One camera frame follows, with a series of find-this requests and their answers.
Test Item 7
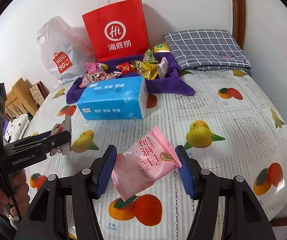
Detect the magenta snack packet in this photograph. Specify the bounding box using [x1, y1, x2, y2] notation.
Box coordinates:
[85, 62, 109, 76]

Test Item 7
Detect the white red torn snack packet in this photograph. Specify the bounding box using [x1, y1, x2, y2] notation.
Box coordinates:
[50, 116, 72, 157]

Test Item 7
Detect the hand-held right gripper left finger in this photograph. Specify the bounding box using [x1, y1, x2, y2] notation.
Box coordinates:
[13, 145, 117, 240]

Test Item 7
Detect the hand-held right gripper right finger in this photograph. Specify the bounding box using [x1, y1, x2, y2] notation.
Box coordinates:
[175, 145, 276, 240]

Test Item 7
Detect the light pink snack packet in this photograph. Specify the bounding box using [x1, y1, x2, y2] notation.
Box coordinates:
[158, 57, 170, 79]
[111, 126, 182, 201]

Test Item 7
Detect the grey checked folded cloth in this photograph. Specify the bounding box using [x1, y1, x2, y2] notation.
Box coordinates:
[163, 29, 251, 72]

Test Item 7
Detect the patterned brown box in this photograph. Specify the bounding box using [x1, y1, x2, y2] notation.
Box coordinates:
[29, 81, 49, 104]

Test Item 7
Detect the white plastic shopping bag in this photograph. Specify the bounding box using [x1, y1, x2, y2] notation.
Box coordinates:
[35, 16, 96, 83]

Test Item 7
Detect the pink cartoon candy packet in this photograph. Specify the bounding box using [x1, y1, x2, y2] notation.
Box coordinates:
[79, 71, 122, 88]

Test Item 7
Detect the fruit print table cover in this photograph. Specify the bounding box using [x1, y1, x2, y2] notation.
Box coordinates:
[23, 69, 287, 240]

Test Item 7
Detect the yellow green snack packet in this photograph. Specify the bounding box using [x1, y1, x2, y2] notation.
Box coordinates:
[152, 42, 170, 53]

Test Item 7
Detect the red paper bag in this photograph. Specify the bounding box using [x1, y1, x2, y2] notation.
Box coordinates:
[82, 0, 151, 62]

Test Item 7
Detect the white polka dot cloth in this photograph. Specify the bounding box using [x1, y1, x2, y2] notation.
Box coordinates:
[5, 114, 31, 143]

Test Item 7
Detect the light wooden furniture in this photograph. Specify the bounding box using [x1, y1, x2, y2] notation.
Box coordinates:
[5, 77, 37, 119]

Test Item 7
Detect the purple cloth tray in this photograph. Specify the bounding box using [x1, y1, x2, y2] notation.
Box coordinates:
[66, 52, 196, 105]

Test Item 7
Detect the blue tissue box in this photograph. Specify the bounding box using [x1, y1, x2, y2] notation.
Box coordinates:
[76, 76, 149, 120]

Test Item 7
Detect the person's left hand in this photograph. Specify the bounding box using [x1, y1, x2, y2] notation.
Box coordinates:
[0, 169, 30, 220]

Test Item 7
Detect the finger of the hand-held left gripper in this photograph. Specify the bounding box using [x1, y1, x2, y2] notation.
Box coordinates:
[7, 131, 72, 155]
[21, 130, 54, 143]

